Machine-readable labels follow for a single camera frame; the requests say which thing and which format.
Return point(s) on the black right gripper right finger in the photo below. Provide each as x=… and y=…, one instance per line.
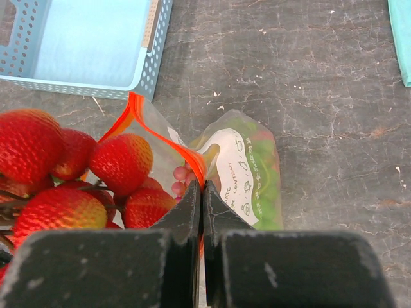
x=245, y=267

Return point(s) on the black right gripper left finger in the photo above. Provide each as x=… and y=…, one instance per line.
x=153, y=267

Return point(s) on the green grapes bunch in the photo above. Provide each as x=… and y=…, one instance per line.
x=256, y=192

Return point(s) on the purple grapes bunch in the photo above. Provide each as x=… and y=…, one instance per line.
x=184, y=175

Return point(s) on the clear orange zip bag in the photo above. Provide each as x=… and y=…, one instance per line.
x=207, y=155

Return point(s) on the red strawberries with leaf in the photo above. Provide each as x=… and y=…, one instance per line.
x=56, y=178

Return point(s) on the light blue plastic basket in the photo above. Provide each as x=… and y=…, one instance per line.
x=104, y=49

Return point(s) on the teal cloth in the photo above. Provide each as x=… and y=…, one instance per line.
x=399, y=13

